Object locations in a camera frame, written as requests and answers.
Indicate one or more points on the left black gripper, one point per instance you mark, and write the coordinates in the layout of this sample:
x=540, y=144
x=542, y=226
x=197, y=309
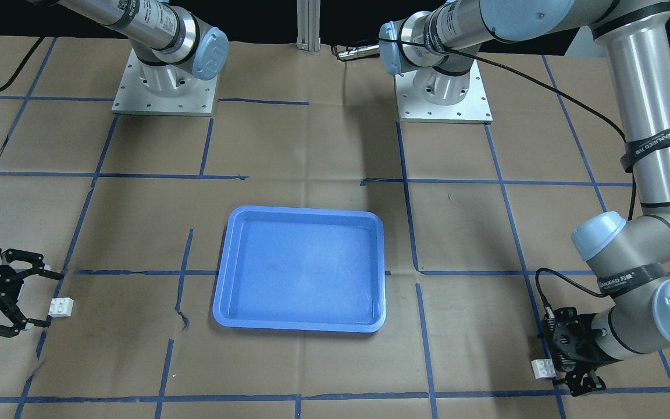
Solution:
x=590, y=344

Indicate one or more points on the white block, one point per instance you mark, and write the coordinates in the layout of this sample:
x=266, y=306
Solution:
x=544, y=368
x=61, y=307

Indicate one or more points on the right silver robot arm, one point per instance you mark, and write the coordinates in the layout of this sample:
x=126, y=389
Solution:
x=175, y=63

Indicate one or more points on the blue plastic tray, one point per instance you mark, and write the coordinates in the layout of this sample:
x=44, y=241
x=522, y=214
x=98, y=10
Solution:
x=302, y=269

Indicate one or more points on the brown paper table cover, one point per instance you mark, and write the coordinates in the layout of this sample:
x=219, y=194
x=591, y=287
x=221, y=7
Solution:
x=133, y=210

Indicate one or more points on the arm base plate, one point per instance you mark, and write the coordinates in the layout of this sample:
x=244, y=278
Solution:
x=162, y=91
x=427, y=96

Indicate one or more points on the aluminium frame post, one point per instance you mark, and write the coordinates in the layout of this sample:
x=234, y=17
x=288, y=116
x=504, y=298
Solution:
x=308, y=26

